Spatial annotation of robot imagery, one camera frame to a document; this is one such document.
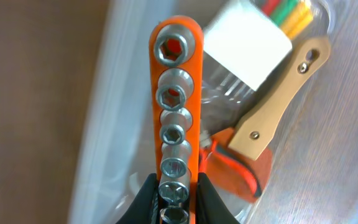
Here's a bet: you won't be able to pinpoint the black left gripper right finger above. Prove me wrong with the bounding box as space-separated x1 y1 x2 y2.
196 172 239 224

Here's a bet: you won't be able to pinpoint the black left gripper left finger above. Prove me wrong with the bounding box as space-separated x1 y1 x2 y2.
116 173 159 224

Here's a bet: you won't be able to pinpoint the orange scraper with wooden handle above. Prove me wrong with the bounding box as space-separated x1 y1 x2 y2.
206 36 331 194

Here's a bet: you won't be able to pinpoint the clear plastic container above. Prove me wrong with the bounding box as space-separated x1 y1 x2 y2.
68 1 358 223

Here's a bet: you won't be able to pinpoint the clear box of coloured bits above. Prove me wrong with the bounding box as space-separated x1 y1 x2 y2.
201 1 335 130

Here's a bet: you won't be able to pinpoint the socket set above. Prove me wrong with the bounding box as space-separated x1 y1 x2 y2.
149 16 204 223

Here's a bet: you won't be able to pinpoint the red handled cutting pliers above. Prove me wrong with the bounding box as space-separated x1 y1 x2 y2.
198 140 263 203

